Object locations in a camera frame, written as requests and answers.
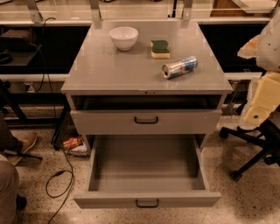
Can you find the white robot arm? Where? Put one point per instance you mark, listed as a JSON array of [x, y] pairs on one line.
[[265, 48]]

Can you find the green yellow sponge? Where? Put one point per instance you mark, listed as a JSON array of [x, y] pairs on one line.
[[160, 49]]

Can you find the closed top grey drawer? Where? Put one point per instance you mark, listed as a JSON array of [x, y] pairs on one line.
[[130, 122]]

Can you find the white ceramic bowl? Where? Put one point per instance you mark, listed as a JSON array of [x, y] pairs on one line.
[[124, 37]]

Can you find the tan shoe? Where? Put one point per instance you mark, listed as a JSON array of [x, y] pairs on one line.
[[20, 146]]

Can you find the person brown trouser leg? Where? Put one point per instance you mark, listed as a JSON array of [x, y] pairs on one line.
[[8, 192]]

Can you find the silver blue redbull can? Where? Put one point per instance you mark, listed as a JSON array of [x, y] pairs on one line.
[[184, 66]]

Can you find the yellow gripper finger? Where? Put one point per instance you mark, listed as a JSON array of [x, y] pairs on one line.
[[265, 99]]

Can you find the black office chair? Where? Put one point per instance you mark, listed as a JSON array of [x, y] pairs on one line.
[[266, 136]]

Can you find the grey drawer cabinet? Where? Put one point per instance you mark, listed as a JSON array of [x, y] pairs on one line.
[[106, 78]]

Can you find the orange snack packet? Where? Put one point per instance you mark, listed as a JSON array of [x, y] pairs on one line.
[[72, 143]]

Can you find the open grey middle drawer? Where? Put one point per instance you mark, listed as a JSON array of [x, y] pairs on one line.
[[146, 171]]

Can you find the black shoe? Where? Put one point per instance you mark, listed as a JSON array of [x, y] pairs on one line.
[[21, 202]]

